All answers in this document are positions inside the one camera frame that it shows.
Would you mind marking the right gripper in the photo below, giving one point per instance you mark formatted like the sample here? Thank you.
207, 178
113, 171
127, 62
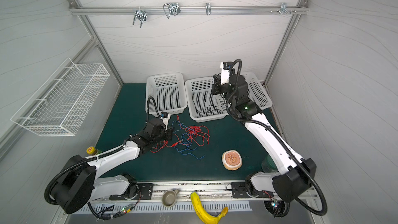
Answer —
216, 85

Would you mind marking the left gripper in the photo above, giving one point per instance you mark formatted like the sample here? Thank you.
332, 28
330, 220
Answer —
169, 131

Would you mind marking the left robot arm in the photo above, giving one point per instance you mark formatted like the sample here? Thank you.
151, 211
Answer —
81, 180

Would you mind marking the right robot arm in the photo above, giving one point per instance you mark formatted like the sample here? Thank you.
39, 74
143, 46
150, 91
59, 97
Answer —
294, 175

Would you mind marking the middle white perforated basket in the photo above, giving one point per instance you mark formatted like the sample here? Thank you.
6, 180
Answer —
203, 105

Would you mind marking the white perforated basket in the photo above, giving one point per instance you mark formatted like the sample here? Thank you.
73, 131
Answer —
203, 105
169, 93
256, 91

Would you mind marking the right white perforated basket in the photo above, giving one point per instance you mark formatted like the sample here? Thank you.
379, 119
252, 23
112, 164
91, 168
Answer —
256, 91

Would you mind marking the left white perforated basket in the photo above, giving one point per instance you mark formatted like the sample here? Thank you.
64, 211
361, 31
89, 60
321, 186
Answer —
169, 93

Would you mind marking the round toy food disc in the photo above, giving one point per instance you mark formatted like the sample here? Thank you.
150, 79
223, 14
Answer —
232, 160

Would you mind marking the yellow capped sauce bottle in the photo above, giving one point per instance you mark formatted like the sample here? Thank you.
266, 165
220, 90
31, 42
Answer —
92, 151

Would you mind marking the green lidded jar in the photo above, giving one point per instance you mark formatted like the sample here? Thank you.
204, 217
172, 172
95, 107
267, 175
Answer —
268, 165

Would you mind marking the yellow banana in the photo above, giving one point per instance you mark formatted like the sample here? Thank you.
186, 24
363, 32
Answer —
202, 214

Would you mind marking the middle metal clamp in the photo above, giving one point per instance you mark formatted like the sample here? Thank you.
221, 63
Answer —
171, 9

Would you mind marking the metal clamp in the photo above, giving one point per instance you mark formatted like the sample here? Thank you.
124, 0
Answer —
283, 10
171, 9
140, 17

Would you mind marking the right metal clamp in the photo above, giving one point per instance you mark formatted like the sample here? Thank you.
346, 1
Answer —
283, 10

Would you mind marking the left metal clamp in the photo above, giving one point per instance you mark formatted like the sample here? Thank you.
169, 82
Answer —
140, 17

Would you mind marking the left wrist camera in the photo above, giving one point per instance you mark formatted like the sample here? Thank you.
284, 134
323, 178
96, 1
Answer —
165, 117

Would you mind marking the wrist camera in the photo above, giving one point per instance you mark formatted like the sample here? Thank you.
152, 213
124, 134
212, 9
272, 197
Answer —
165, 117
225, 72

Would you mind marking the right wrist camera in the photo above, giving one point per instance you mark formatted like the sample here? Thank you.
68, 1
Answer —
225, 72

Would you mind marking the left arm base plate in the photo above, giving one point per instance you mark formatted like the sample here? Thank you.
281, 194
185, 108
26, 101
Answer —
141, 191

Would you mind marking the small metal bracket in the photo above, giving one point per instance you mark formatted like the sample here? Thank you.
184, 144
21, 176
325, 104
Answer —
208, 9

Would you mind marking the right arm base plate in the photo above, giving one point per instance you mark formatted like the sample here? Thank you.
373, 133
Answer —
243, 190

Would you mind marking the white vented cable duct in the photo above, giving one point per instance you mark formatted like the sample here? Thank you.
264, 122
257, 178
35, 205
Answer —
211, 207

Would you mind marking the white wire wall basket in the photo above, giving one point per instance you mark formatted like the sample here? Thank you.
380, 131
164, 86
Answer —
59, 107

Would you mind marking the horizontal aluminium rail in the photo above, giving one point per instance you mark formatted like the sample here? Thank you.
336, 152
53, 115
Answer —
185, 10

